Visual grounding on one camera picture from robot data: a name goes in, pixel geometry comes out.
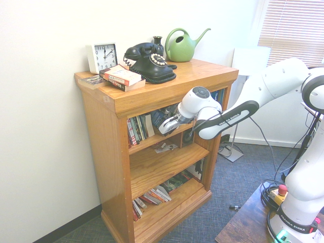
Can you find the white red paperback book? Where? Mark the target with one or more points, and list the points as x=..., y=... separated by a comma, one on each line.
x=121, y=74

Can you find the small black floor item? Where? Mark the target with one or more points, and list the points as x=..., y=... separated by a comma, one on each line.
x=234, y=207

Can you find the white black picture book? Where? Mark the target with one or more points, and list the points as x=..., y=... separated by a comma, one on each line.
x=200, y=169

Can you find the white slim book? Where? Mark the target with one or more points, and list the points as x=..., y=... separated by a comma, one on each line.
x=163, y=193

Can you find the red spine slim book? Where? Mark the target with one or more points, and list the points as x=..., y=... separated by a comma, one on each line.
x=150, y=198

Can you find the dark green spine paperback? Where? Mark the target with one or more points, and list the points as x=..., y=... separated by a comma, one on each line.
x=143, y=126

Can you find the blue spine book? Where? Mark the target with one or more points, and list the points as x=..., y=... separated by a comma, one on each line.
x=217, y=97

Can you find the wooden bookshelf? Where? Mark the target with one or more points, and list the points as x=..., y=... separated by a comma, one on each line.
x=106, y=152

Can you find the white square clock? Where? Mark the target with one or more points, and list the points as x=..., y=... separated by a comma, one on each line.
x=101, y=58

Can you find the black glossy vase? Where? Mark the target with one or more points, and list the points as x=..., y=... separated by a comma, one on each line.
x=157, y=40

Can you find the leaning cream page book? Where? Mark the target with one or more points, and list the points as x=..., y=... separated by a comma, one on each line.
x=150, y=126

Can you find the yellow red emergency stop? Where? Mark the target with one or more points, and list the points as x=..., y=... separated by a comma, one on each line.
x=282, y=189

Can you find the loose paper cards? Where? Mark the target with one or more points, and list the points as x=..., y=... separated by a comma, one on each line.
x=164, y=148

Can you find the dark green cover book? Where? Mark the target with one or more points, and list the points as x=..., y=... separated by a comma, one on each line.
x=177, y=182

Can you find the dark cover thin book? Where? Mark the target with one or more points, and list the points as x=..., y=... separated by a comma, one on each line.
x=89, y=81

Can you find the red spine paperback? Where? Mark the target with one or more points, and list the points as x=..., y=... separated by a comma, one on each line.
x=130, y=134

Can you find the white floor lamp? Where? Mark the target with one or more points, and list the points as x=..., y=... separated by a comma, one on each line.
x=250, y=60

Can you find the black round speaker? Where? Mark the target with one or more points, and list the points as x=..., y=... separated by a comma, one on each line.
x=187, y=138

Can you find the grey white cover book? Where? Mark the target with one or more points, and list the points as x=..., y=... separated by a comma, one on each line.
x=136, y=211

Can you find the blue Darwin's Radio paperback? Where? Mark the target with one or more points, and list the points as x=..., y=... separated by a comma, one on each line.
x=157, y=117

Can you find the green plastic watering can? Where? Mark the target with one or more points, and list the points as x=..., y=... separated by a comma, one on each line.
x=179, y=51

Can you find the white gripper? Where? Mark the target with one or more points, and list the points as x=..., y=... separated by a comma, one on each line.
x=169, y=126

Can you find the white window blinds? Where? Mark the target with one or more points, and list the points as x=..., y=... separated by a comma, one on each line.
x=291, y=25

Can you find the red title thick paperback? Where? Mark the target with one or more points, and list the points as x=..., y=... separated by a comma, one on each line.
x=131, y=86

